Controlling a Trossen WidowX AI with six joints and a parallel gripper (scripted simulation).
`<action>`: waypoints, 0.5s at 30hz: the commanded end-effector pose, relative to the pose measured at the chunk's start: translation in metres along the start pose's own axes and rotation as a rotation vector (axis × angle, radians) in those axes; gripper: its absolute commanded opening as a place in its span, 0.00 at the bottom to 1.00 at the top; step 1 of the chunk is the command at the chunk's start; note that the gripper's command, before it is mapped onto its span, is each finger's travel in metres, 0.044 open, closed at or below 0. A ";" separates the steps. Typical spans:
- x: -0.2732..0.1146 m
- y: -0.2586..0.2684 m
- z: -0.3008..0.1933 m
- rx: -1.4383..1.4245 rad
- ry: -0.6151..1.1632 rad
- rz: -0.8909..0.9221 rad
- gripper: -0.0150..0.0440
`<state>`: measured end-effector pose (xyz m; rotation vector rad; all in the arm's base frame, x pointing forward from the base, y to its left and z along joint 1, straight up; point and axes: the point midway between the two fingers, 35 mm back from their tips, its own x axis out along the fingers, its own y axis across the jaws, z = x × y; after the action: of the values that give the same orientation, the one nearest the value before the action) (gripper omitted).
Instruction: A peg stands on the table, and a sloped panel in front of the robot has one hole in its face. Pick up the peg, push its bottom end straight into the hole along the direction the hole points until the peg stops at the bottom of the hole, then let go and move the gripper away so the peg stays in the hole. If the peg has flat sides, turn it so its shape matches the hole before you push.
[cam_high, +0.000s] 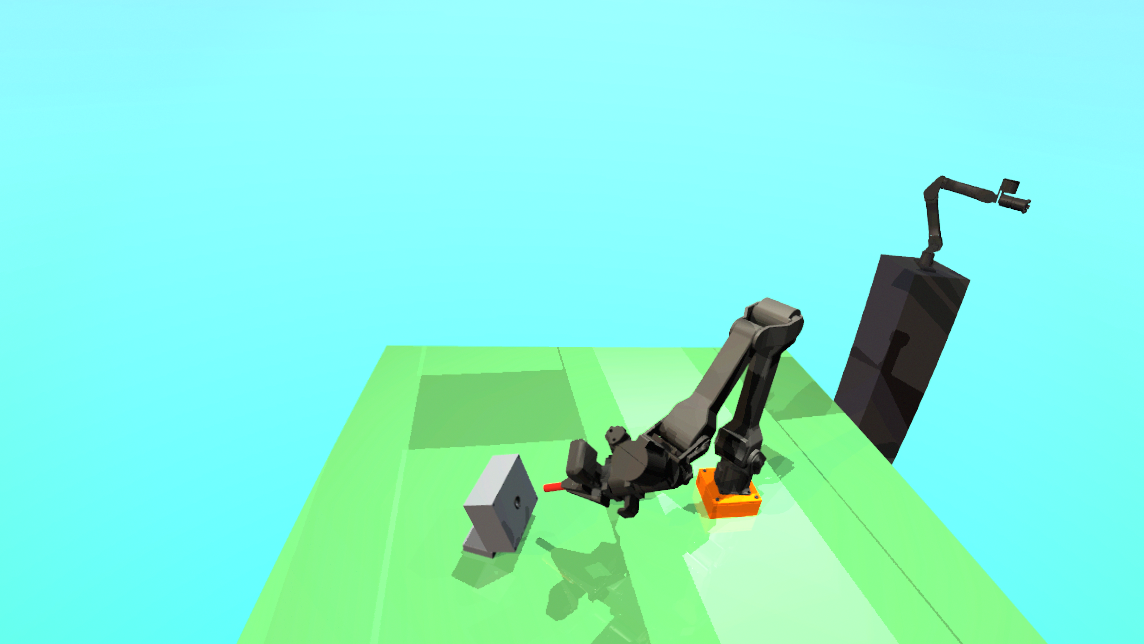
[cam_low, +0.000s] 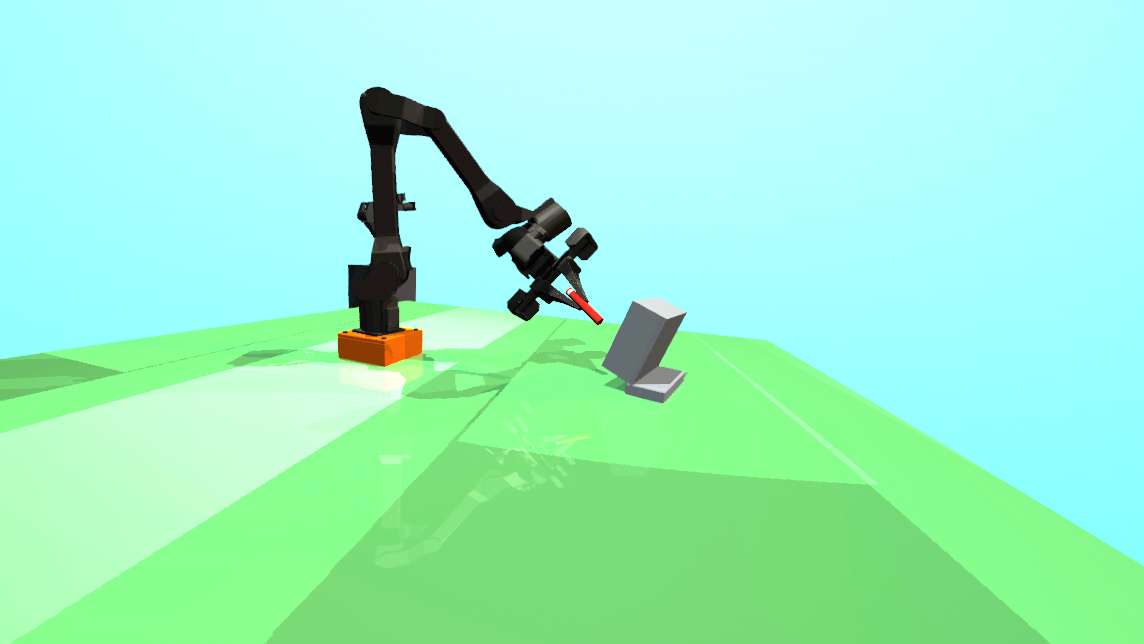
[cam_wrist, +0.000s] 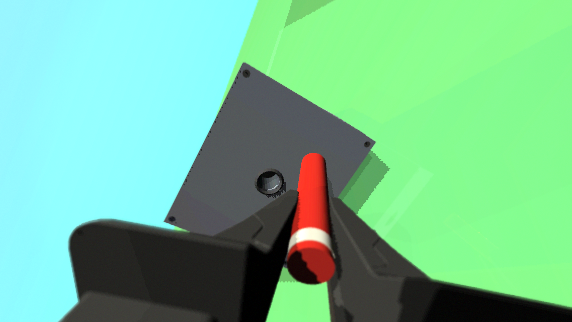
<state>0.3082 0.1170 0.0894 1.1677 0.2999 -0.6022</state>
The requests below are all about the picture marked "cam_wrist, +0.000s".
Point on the red cylindrical peg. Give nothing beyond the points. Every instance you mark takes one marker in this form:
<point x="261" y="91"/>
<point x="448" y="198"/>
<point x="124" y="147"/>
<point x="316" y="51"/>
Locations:
<point x="310" y="258"/>

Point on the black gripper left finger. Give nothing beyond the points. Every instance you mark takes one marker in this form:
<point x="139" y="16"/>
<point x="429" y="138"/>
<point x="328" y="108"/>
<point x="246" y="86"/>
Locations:
<point x="232" y="275"/>

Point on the dark grey sloped panel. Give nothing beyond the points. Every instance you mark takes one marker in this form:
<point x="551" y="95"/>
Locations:
<point x="253" y="153"/>

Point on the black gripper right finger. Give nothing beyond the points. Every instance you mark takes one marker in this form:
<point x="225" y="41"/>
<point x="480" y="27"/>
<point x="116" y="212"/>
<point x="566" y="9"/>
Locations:
<point x="372" y="282"/>

